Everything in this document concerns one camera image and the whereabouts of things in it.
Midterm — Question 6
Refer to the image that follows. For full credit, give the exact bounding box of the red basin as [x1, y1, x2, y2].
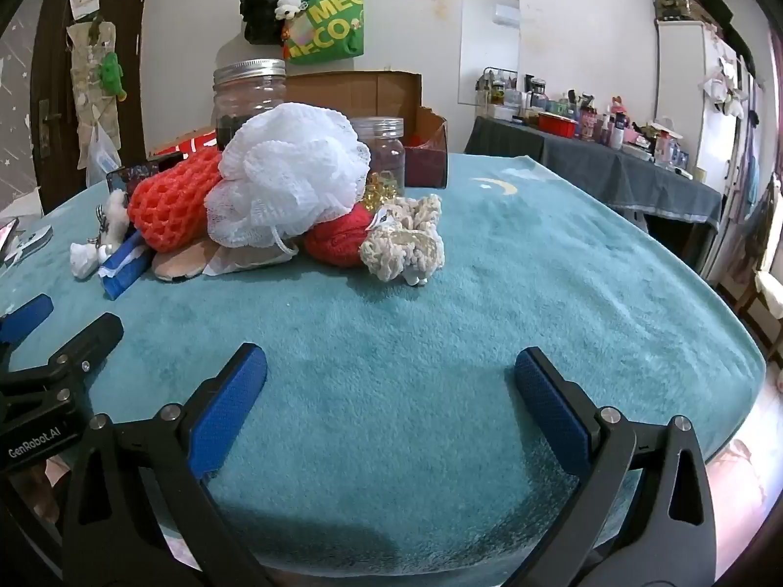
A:
[538, 111, 579, 139]

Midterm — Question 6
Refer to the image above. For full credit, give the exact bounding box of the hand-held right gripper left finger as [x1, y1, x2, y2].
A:
[61, 342, 273, 587]

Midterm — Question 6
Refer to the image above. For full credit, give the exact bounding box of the blue tissue pack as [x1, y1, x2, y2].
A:
[99, 229, 151, 300]

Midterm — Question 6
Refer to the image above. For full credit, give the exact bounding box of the row of toiletry bottles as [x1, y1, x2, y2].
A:
[476, 67, 695, 178]

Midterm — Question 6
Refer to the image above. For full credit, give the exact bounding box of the teal plush blanket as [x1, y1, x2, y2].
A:
[0, 153, 768, 576]

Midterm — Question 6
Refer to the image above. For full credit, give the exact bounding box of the red plush toy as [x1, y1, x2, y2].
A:
[304, 203, 375, 268]

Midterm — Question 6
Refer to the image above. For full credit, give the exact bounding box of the dark case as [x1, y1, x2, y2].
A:
[653, 0, 735, 28]

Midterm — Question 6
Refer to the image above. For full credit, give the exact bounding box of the beige hanging organizer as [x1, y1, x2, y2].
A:
[67, 15, 123, 135]

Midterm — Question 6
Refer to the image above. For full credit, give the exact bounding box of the black bag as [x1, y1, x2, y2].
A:
[238, 0, 298, 46]

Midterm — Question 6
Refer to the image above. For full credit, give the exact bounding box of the white mesh bath pouf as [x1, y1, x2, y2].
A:
[205, 103, 372, 249]

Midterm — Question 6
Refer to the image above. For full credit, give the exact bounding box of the wall mirror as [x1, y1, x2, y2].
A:
[459, 0, 521, 108]

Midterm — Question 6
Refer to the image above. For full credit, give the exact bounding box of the cardboard box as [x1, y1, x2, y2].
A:
[147, 70, 449, 190]

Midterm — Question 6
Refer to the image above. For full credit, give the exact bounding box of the cream crochet scrunchie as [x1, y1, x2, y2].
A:
[359, 194, 445, 286]

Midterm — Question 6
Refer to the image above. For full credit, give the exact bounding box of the green plush toy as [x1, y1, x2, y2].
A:
[99, 52, 128, 102]

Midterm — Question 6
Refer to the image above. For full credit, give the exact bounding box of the green tote bag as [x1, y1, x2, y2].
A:
[284, 0, 366, 65]

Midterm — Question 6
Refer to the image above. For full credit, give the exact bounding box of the grey cloth covered table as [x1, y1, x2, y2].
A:
[465, 116, 723, 270]

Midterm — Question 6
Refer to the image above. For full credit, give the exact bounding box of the white plush keychain with bow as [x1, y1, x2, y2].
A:
[98, 188, 132, 258]

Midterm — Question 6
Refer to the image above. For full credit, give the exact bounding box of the glass jar of gold beads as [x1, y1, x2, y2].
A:
[351, 117, 406, 200]

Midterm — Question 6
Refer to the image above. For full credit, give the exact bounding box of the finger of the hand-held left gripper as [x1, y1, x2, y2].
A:
[0, 312, 125, 423]
[0, 293, 55, 348]

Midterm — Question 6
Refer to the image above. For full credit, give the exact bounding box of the large glass jar metal lid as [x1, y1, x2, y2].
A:
[212, 59, 288, 151]

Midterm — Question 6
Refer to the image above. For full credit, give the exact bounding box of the pink cloth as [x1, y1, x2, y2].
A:
[703, 440, 783, 564]

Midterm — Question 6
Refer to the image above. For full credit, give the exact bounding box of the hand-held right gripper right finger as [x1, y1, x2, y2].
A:
[514, 346, 718, 587]

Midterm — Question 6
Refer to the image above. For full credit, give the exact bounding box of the round beige pad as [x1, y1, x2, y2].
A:
[152, 241, 221, 283]

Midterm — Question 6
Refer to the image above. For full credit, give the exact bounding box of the orange knitted sponge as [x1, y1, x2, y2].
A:
[127, 150, 224, 253]

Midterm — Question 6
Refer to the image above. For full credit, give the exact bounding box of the brown door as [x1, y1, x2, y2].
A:
[30, 0, 154, 215]

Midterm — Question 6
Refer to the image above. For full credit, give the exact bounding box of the clear plastic bag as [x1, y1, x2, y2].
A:
[86, 125, 120, 187]

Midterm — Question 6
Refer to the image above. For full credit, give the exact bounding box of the small white plush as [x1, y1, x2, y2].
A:
[69, 241, 102, 279]

